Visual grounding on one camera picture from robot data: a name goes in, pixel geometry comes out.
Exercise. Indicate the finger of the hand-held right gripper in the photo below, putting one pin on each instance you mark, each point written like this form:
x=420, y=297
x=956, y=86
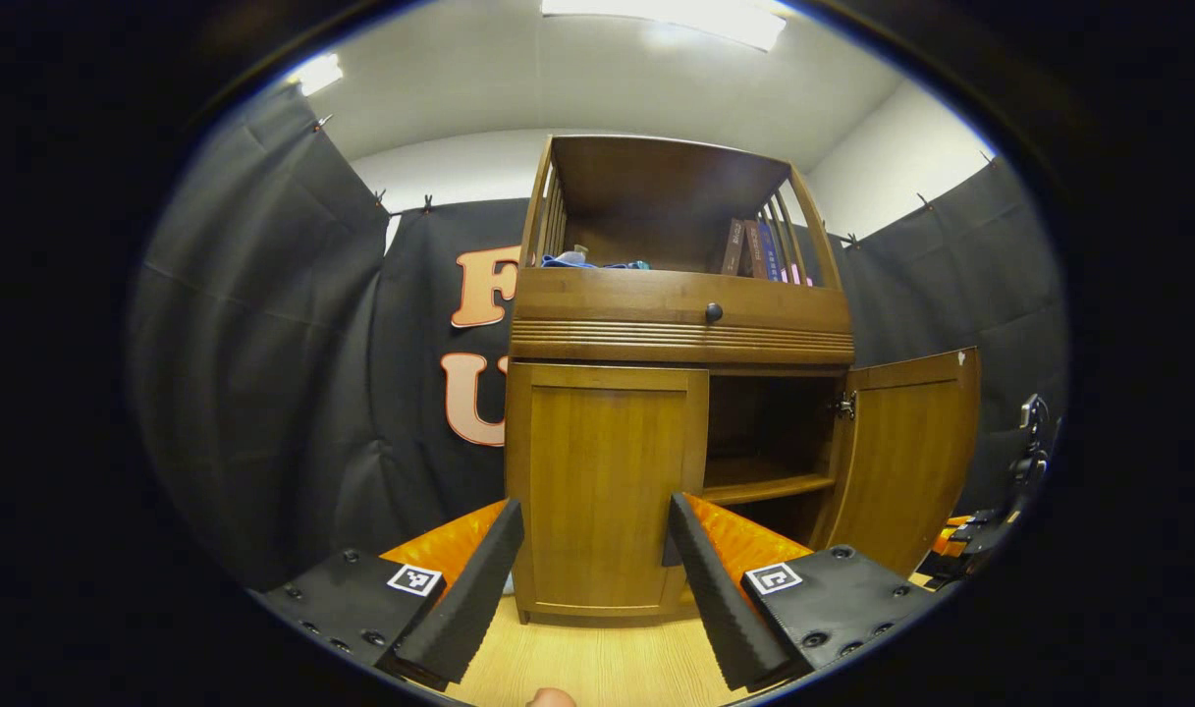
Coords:
x=955, y=550

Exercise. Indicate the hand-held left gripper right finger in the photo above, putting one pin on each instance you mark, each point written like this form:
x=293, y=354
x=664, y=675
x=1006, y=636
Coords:
x=715, y=599

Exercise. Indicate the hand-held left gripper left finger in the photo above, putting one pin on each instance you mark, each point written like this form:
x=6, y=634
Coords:
x=474, y=589

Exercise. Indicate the wooden shoe cabinet door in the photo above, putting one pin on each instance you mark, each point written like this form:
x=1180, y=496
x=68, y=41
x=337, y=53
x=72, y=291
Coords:
x=901, y=462
x=597, y=471

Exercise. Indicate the wooden double-door shoe cabinet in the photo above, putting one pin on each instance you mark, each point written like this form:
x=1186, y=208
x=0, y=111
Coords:
x=607, y=344

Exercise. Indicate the wooden inner cabinet shelf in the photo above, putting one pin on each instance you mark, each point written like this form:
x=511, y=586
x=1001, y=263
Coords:
x=754, y=481

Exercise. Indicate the metal door hinge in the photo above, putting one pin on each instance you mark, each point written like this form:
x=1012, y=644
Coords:
x=845, y=405

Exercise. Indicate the wooden cabinet drawer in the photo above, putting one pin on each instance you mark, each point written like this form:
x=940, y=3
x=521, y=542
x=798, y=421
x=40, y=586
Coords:
x=607, y=299

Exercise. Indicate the black drawer knob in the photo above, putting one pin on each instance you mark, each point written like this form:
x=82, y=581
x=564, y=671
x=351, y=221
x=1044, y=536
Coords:
x=714, y=312

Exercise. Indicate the black backdrop cloth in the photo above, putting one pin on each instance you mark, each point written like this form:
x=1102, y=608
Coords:
x=283, y=324

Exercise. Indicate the blue cloth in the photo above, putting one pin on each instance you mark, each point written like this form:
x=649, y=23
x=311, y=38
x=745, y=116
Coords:
x=568, y=263

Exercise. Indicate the blue book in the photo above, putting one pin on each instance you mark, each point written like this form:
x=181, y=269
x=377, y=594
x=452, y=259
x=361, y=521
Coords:
x=770, y=253

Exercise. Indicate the reddish brown book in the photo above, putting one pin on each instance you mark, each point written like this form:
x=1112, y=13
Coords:
x=753, y=250

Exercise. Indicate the small clear bottle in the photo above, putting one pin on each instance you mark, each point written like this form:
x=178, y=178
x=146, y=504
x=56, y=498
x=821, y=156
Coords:
x=577, y=253

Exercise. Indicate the small ceiling light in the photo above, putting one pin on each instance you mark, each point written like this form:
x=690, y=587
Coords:
x=317, y=74

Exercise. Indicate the large ceiling light panel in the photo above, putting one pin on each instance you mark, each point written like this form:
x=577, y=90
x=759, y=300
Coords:
x=656, y=15

